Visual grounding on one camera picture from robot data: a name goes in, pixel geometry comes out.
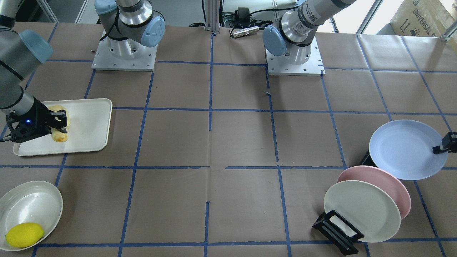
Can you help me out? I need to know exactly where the aluminium frame post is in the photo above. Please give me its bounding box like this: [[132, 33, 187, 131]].
[[204, 0, 221, 34]]

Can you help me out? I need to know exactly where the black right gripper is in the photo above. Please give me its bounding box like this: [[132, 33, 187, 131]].
[[6, 101, 67, 143]]

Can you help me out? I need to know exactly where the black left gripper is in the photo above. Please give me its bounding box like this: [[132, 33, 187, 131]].
[[432, 132, 457, 155]]

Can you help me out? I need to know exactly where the black power adapter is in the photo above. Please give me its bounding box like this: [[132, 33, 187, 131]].
[[235, 7, 250, 22]]

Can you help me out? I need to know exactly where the blue plate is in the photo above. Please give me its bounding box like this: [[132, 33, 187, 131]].
[[369, 119, 448, 180]]

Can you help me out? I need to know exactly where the yellow lemon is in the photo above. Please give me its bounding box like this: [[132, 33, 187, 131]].
[[5, 222, 45, 248]]

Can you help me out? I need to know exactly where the yellow bread pastry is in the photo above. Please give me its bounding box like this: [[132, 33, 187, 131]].
[[48, 105, 71, 142]]

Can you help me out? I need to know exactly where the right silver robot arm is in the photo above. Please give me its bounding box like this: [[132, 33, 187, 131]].
[[0, 0, 165, 143]]

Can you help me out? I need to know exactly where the white rectangular tray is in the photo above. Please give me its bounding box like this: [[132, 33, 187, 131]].
[[13, 98, 112, 156]]

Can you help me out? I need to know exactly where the white plate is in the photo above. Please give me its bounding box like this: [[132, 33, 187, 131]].
[[323, 180, 401, 243]]

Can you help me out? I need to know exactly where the silver cylindrical tool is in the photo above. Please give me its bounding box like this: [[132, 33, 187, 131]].
[[231, 26, 260, 39]]

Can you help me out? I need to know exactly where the cardboard box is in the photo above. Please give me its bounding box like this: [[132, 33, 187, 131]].
[[390, 0, 457, 36]]

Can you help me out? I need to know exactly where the pink plate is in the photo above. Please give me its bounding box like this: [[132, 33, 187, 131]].
[[337, 165, 412, 219]]

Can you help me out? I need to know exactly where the black plate rack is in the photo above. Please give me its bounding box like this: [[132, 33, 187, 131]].
[[312, 151, 376, 256]]

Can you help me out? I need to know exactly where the white oval dish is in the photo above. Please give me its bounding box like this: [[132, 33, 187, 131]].
[[0, 181, 63, 252]]

